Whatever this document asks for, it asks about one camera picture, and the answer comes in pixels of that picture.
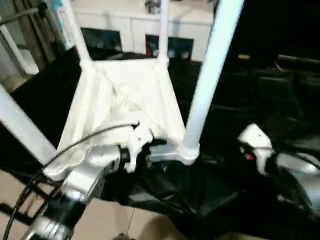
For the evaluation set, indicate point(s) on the black plastic mat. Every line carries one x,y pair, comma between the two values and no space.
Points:
262,100

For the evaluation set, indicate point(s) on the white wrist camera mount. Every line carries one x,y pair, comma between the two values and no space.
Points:
257,142
138,137

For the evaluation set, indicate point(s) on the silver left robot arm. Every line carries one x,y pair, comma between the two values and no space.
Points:
90,170

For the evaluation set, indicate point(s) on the black fabric backdrop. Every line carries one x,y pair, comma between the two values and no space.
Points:
275,25

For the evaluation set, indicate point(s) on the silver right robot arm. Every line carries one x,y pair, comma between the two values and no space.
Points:
297,175

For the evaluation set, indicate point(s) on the teal printed plastic sheet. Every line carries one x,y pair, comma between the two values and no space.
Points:
62,27

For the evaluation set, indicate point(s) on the small tan label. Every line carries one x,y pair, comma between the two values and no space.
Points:
244,57

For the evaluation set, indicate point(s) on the black bundle in clear bag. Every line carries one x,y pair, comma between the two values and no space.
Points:
153,6

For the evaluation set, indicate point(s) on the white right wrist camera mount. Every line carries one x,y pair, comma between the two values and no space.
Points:
257,142

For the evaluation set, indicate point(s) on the white glass-door cabinet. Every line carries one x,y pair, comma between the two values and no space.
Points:
137,22

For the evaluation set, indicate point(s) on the black folding table frame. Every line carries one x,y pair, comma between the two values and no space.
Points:
22,200

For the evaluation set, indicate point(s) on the dark horizontal bar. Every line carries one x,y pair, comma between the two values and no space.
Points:
300,58

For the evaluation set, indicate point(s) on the grey metal tripod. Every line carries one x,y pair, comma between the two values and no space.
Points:
30,37

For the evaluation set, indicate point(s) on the white plastic table top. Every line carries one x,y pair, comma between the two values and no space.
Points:
112,95

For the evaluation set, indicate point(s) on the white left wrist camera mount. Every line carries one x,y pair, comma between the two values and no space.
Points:
138,137

